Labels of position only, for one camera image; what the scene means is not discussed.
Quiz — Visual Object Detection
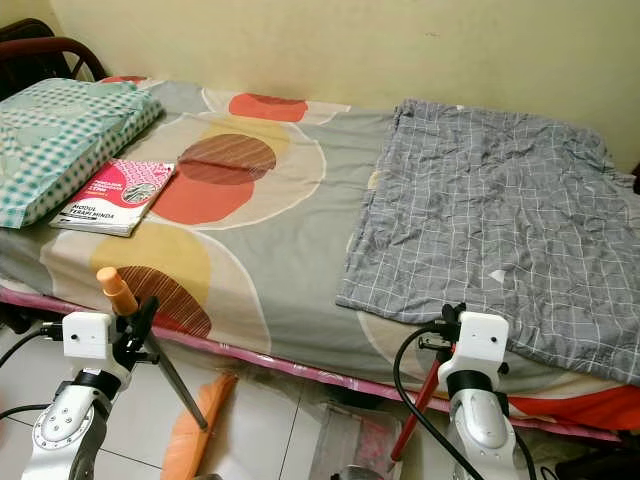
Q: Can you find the orange broom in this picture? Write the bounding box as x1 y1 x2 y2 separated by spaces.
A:
95 265 240 480

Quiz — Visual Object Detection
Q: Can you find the red handled clear dustpan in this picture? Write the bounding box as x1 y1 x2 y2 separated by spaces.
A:
305 345 452 480

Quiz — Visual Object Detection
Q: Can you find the grey checked blanket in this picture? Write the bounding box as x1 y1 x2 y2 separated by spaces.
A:
335 97 640 387

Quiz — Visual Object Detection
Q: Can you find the pink and white book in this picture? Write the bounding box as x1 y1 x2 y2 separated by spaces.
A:
47 158 177 239

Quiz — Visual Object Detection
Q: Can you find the circle print bed sheet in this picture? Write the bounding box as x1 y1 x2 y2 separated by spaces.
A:
0 75 640 433

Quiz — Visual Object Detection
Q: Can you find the green checkered pillow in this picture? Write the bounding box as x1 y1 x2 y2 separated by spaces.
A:
0 78 167 230

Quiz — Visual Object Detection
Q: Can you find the dark wooden chair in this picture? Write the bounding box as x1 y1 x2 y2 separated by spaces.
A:
0 18 109 101

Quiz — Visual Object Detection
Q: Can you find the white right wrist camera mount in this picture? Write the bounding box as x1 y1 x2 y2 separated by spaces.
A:
449 310 512 377

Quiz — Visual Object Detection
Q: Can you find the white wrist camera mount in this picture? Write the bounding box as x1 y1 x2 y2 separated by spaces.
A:
449 310 512 377
61 311 117 374

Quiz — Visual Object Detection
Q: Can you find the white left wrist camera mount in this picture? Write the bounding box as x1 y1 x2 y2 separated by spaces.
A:
61 311 117 374

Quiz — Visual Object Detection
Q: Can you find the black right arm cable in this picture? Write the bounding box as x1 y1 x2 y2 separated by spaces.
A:
392 322 489 480

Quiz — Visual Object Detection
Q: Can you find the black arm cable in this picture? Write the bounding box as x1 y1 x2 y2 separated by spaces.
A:
392 322 489 480
0 321 67 421

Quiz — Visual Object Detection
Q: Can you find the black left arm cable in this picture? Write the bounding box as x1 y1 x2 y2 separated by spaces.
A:
0 321 67 421

